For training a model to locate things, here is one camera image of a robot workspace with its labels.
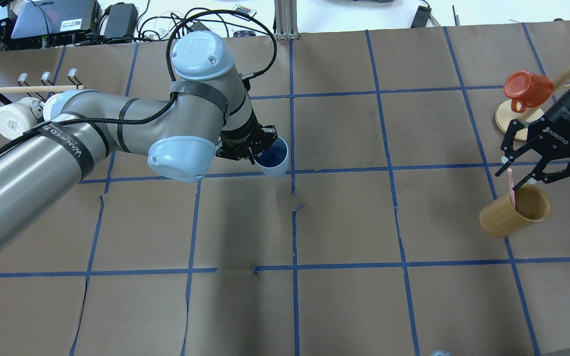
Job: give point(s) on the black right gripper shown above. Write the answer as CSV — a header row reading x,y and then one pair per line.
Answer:
x,y
562,120

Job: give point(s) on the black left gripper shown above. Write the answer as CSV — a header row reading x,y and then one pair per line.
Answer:
x,y
243,132

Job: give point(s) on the light blue plastic cup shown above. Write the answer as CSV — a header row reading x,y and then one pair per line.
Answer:
x,y
275,160

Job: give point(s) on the pink chopstick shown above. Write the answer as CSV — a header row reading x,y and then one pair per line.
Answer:
x,y
511,185

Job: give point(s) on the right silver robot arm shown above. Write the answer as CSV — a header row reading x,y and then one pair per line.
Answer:
x,y
515,144

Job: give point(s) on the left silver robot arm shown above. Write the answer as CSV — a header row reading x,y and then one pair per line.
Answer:
x,y
209,114

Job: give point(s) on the white cup on rack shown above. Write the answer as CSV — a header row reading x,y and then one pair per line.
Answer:
x,y
18,117

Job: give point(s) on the wooden mug tree stand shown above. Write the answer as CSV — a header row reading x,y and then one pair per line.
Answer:
x,y
527,111

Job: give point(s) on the bamboo cylinder holder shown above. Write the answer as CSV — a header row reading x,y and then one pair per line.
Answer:
x,y
504,217

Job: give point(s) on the orange mug on stand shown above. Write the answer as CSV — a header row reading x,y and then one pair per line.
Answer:
x,y
527,90

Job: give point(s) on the small remote control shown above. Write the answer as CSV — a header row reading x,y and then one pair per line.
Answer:
x,y
243,12

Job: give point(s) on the black power brick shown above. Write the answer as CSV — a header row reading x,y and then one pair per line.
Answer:
x,y
119,20

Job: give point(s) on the black power adapter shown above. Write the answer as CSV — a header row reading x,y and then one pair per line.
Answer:
x,y
421,17

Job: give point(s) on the aluminium frame post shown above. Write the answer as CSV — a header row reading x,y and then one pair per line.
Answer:
x,y
286,19

